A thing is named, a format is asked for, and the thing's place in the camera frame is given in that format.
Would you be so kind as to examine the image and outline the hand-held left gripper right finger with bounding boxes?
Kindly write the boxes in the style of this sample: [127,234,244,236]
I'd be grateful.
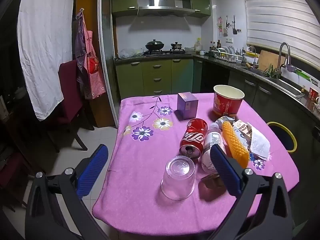
[207,144,295,240]

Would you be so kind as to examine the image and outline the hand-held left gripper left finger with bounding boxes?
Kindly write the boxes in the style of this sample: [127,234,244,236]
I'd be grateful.
[25,144,110,240]

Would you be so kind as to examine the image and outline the white paper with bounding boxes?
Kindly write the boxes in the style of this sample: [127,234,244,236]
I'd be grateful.
[247,125,272,160]

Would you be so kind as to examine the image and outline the brown white carton wrapper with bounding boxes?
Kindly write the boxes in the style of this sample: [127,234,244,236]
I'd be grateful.
[232,120,253,140]

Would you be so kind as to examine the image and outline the red soda can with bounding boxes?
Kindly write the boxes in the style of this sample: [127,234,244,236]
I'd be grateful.
[179,118,209,160]

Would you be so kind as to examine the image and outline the red paper bucket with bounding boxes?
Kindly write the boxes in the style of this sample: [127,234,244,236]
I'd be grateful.
[213,84,245,120]

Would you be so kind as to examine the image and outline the yellow rimmed trash bin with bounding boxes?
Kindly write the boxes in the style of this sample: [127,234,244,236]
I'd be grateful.
[266,121,298,153]

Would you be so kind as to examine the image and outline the brown packet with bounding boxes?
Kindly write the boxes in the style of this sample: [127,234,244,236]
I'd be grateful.
[201,172,227,190]

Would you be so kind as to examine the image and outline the blue white sachet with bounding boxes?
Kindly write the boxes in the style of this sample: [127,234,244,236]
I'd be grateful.
[246,150,257,164]

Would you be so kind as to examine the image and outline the clear plastic bottle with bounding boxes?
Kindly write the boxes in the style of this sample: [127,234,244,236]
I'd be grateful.
[201,122,227,173]

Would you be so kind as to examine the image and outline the pink floral tablecloth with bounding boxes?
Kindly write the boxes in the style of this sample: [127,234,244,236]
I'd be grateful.
[92,92,300,233]

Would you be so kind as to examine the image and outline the clear plastic cup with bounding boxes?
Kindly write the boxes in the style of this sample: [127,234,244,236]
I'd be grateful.
[161,155,196,200]

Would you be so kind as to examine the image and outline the silver purple snack wrapper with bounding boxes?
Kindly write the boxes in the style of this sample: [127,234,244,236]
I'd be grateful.
[215,116,235,130]

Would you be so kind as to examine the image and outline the purple cardboard box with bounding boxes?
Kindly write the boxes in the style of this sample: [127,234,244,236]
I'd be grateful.
[174,92,199,120]

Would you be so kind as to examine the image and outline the dark red chair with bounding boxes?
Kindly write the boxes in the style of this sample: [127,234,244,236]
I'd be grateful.
[47,60,88,153]

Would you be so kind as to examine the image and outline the dark base cabinet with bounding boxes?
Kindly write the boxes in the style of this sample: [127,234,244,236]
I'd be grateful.
[200,60,320,155]

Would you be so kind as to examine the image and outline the pink checked apron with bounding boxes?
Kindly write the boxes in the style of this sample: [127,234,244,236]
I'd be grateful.
[75,9,107,100]

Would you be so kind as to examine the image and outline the green vegetables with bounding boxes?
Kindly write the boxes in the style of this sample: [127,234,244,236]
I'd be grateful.
[264,65,282,78]

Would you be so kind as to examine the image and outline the green base cabinet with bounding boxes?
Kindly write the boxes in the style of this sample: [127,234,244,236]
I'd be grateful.
[115,57,203,100]

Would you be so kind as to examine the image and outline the dish rack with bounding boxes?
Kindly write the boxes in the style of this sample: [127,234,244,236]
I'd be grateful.
[211,45,244,62]

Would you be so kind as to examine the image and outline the glass sliding door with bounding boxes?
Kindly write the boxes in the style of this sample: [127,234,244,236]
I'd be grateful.
[97,0,118,128]

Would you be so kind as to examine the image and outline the wooden cutting board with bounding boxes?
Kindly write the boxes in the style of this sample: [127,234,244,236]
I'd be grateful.
[257,50,287,72]

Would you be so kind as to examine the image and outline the clear plastic bag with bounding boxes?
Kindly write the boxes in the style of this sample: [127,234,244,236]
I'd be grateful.
[118,47,144,58]

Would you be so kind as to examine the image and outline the green cloth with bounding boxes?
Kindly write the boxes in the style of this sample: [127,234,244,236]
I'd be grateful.
[296,69,312,79]

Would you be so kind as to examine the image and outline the gas stove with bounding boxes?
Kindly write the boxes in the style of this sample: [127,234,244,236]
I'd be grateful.
[144,49,187,55]

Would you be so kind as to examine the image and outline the white hanging sheet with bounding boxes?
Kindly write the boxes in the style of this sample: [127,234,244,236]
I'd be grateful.
[17,0,78,122]

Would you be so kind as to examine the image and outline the steel faucet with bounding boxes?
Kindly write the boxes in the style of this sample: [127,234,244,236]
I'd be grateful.
[278,42,292,68]

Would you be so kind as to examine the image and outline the black wok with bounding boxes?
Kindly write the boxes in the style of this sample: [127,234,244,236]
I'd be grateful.
[145,39,165,51]

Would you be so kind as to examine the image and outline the steel kitchen sink with faucet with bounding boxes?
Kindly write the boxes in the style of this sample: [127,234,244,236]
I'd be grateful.
[240,0,320,64]

